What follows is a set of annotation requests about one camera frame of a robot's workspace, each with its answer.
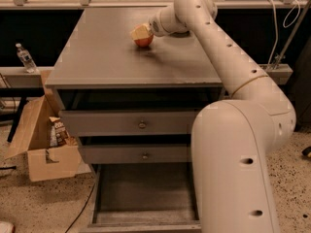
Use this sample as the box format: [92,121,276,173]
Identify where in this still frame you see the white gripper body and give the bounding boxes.
[149,12,169,37]

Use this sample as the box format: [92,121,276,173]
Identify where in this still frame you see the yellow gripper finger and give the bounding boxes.
[130,23,153,41]

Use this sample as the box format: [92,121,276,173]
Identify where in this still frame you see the red apple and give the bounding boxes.
[134,35,154,48]

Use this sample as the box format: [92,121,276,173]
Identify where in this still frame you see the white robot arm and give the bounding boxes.
[131,0,296,233]

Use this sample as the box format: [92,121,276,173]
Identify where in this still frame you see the grey wooden drawer cabinet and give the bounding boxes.
[45,6,233,138]

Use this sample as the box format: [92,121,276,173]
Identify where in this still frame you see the grey top drawer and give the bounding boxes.
[60,110,199,137]

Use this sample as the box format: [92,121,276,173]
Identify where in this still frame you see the grey middle drawer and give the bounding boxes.
[79,134,194,164]

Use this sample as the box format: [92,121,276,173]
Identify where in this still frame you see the grey open bottom drawer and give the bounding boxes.
[79,163,201,233]

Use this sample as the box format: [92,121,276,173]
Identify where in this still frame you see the clear plastic water bottle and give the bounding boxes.
[16,43,37,73]

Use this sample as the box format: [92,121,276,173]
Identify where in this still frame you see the brown snack package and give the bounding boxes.
[50,116,69,147]

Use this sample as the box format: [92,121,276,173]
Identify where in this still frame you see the black table leg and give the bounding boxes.
[7,97,27,143]

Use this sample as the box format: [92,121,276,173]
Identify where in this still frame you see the metal stand pole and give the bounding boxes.
[271,0,311,71]

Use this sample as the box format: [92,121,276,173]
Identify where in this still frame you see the open cardboard box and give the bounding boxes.
[4,71,90,182]

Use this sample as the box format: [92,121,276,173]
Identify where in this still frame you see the white hanging cable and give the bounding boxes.
[259,0,302,71]

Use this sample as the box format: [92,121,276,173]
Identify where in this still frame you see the black floor cable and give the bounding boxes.
[63,183,96,233]

